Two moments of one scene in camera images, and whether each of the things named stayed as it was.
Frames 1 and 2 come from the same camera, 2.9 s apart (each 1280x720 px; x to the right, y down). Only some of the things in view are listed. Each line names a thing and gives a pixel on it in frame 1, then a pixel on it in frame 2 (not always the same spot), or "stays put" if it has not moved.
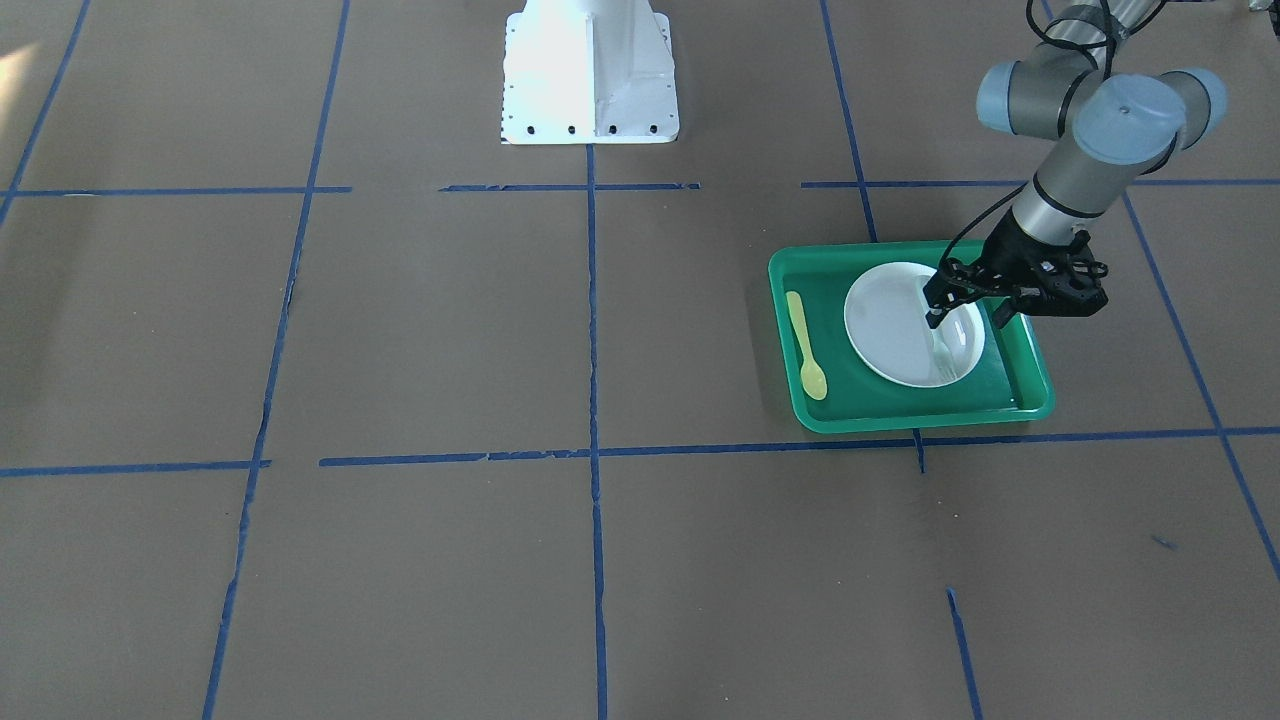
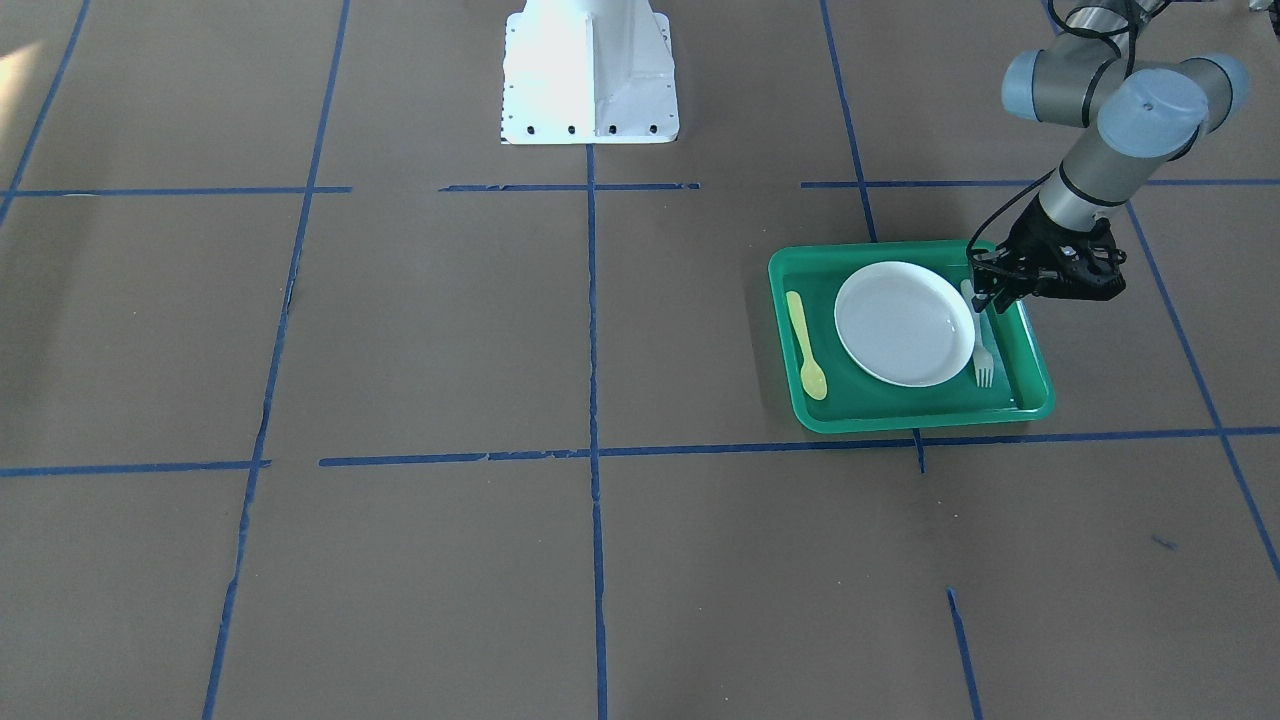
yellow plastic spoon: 813,378 stays put
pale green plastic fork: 944,352 to 982,358
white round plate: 887,329 stays put
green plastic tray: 1009,381 stays put
